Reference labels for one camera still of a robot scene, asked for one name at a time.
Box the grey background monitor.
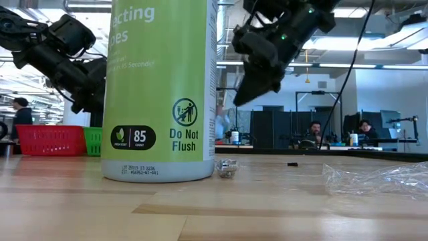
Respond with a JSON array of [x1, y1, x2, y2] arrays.
[[380, 109, 402, 140]]

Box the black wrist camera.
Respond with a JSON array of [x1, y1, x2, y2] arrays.
[[47, 13, 97, 57], [232, 29, 279, 68]]

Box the crumpled clear plastic bag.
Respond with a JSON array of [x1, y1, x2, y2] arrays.
[[322, 161, 428, 199]]

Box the yellow hanging cord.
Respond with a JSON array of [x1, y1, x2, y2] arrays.
[[303, 49, 311, 84]]

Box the clear-wrapped small metal item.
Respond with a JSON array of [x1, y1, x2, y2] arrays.
[[215, 158, 239, 179]]

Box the white round column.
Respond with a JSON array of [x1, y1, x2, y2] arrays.
[[63, 108, 92, 127]]

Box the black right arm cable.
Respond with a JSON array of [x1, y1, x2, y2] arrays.
[[319, 0, 376, 149]]

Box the silver spiral ceiling duct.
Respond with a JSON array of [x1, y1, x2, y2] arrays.
[[217, 0, 235, 61]]

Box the green disinfecting wipes canister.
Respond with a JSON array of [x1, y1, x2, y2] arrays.
[[100, 0, 219, 183]]

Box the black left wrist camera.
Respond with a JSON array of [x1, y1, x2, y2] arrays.
[[47, 13, 97, 57]]

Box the person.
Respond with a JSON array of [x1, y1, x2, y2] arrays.
[[357, 119, 379, 140], [9, 96, 33, 141], [306, 120, 324, 145], [215, 105, 231, 140]]

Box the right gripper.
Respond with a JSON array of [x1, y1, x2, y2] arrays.
[[233, 6, 337, 107]]

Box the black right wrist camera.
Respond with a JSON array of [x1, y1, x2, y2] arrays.
[[232, 29, 279, 68]]

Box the green plastic slotted basket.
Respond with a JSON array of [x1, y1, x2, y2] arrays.
[[82, 127, 103, 157]]

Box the long ceiling light strip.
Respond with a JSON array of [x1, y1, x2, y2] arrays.
[[217, 61, 428, 70]]

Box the black background gantry frame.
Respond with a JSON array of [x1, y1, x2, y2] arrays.
[[294, 90, 343, 141]]

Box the red plastic slotted basket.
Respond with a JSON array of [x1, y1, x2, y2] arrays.
[[15, 125, 87, 157]]

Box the black partition panels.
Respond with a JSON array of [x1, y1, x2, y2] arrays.
[[250, 110, 335, 151]]

